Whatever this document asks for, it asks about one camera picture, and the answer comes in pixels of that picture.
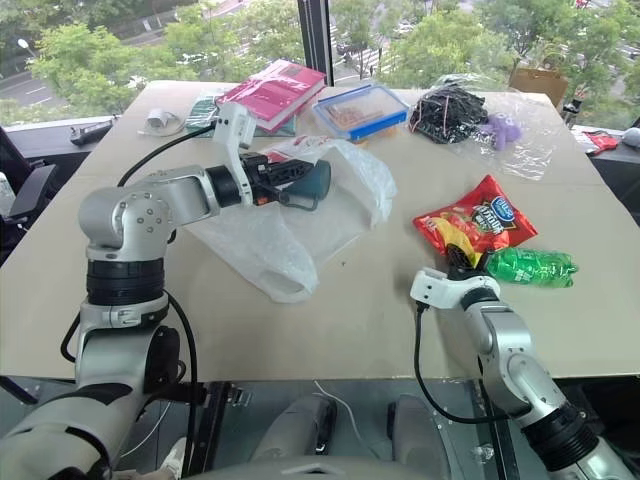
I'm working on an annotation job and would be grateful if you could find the green crumpled snack packet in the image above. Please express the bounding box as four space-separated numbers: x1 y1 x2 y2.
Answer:
483 246 580 291

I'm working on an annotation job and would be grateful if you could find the thin white cable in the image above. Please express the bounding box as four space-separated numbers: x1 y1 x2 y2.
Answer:
312 379 362 452

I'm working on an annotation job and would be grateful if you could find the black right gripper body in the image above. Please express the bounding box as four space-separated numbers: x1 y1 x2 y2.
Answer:
446 261 484 282

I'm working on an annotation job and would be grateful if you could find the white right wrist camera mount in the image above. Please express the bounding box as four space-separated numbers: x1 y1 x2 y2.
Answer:
410 267 502 312

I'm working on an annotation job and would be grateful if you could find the red chip bag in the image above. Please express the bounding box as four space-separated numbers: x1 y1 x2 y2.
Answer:
412 174 540 262

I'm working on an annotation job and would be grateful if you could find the black office chair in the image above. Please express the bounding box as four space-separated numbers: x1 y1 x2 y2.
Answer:
0 124 59 251

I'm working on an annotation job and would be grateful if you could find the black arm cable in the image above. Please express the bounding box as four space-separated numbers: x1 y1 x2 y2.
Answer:
116 125 221 189
412 301 507 426

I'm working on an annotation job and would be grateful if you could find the clear container with blue lid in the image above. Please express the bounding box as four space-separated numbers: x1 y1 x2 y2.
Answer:
311 84 411 145

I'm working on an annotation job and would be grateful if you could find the purple plush toy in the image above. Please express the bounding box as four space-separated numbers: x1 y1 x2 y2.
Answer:
478 111 525 152

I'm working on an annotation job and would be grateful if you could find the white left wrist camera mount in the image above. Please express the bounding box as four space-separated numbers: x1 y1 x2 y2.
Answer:
213 101 259 207

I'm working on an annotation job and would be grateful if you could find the white translucent plastic bag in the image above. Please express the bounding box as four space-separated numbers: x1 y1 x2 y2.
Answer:
187 134 399 305

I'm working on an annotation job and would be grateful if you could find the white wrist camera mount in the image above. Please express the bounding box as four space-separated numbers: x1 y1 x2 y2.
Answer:
410 267 502 312
213 101 259 207

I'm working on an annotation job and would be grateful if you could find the red packet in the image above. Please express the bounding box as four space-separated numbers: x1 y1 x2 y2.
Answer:
581 130 623 157

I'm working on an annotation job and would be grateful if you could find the green striped packet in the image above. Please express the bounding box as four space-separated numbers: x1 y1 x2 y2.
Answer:
185 93 222 132

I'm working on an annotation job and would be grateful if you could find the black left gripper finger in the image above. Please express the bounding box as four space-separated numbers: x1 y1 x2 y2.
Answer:
267 181 303 203
272 159 316 183

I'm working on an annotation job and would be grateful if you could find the clear plastic bag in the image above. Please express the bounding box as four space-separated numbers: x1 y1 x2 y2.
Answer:
439 72 557 182

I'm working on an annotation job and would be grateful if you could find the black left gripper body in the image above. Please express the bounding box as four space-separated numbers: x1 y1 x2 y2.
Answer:
239 153 282 208

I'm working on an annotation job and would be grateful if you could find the black handheld device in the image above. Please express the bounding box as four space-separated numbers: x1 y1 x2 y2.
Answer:
69 118 115 147

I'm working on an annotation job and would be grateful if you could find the dark teal pouch with strap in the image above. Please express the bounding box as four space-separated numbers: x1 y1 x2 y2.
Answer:
278 159 332 212

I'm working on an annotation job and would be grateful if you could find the light blue thin book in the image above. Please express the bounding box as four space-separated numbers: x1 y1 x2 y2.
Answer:
253 115 302 138

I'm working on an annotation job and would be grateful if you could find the white shoe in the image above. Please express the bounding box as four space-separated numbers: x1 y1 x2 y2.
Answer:
158 436 189 480

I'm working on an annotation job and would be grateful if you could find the pink hardcover book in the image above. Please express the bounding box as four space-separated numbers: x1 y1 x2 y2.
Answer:
215 59 328 134

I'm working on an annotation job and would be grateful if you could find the bag of black clips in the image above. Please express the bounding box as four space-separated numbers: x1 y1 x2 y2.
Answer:
407 74 490 147

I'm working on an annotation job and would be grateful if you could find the grey rounded robot leg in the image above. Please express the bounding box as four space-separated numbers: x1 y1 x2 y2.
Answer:
386 394 453 467
248 394 339 464

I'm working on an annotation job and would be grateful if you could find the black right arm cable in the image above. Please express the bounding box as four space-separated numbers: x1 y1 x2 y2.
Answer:
412 301 507 426

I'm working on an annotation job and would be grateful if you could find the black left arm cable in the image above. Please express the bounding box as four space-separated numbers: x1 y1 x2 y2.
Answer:
116 125 221 189

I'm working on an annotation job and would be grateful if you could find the black window frame post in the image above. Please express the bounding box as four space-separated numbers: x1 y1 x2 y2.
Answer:
296 0 332 84

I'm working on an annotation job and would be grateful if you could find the brown paper bag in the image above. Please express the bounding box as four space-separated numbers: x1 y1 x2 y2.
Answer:
508 64 571 110

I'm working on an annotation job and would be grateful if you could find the small black stand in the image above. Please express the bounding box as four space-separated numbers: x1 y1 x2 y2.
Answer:
561 96 585 127

